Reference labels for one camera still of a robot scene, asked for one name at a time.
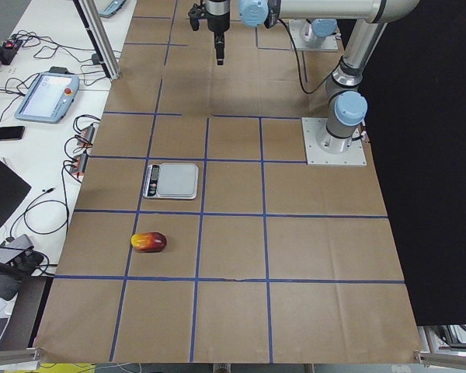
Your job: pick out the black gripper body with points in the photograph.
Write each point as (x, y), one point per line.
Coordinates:
(217, 17)

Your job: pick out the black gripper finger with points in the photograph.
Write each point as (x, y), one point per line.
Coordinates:
(219, 44)

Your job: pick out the red yellow mango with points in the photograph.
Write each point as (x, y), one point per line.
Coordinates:
(149, 242)

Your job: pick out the black power adapter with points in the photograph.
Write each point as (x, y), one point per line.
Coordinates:
(95, 59)

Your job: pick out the silver digital kitchen scale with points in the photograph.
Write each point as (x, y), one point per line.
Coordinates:
(177, 181)

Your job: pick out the grey usb hub far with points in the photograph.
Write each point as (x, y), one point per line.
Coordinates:
(86, 136)

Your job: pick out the grey usb hub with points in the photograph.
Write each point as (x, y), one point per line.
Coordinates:
(86, 136)
(79, 165)

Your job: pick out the blue teach pendant tablet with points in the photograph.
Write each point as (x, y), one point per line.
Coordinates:
(48, 98)

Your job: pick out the grey usb hub near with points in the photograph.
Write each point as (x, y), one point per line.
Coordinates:
(79, 165)

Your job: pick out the black smartphone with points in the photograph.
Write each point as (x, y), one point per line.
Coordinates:
(11, 133)

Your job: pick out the brown paper table cover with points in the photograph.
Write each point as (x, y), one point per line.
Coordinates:
(273, 261)

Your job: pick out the aluminium frame post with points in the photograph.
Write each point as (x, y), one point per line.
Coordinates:
(92, 22)

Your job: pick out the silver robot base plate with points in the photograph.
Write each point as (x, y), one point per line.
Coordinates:
(334, 155)

